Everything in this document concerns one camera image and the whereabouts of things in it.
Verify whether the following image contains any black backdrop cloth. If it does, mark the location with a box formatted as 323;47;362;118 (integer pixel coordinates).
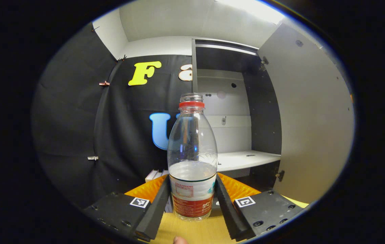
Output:
31;22;196;209

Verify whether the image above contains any grey cabinet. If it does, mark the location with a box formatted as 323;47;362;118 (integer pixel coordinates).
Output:
191;38;283;194

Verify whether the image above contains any clear plastic bottle red label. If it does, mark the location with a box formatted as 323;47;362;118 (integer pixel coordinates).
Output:
167;93;218;222

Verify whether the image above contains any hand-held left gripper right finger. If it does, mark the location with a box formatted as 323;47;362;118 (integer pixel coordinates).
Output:
215;172;305;242

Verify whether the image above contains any beige cabinet door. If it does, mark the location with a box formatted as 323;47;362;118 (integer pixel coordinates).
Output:
257;19;355;204

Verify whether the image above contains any white cabinet shelf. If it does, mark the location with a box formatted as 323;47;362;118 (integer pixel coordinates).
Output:
217;150;282;172

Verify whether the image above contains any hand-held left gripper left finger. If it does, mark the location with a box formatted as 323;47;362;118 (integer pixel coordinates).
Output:
83;174;171;242

